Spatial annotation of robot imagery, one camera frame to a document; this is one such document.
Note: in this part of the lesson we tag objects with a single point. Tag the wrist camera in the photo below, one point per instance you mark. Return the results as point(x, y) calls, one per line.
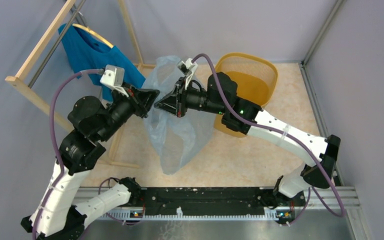
point(113, 78)
point(188, 67)

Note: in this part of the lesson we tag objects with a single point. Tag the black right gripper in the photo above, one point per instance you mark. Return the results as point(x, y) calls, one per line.
point(168, 103)

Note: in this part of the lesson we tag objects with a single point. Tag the light blue trash bag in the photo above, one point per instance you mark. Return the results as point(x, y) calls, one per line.
point(176, 140)

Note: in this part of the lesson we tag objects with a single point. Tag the wooden clothes hanger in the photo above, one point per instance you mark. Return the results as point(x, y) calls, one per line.
point(94, 34)

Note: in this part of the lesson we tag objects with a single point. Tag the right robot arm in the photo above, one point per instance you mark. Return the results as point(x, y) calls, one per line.
point(319, 154)

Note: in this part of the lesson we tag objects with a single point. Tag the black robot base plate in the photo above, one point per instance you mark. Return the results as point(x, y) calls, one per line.
point(212, 201)

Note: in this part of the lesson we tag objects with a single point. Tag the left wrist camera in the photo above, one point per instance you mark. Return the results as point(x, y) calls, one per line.
point(113, 78)

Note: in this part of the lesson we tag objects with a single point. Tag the yellow mesh trash bin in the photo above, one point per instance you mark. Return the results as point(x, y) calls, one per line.
point(256, 78)

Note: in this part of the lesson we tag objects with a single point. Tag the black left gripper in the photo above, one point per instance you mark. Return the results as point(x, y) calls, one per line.
point(142, 99)

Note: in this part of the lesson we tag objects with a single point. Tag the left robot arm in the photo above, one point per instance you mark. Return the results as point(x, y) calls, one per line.
point(57, 216)

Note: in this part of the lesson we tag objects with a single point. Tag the aluminium frame rail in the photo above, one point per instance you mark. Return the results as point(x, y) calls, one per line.
point(319, 199)

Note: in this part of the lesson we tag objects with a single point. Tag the blue t-shirt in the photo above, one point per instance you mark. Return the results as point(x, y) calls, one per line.
point(84, 52)

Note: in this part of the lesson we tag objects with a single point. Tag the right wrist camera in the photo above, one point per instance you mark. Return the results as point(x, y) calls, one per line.
point(188, 67)

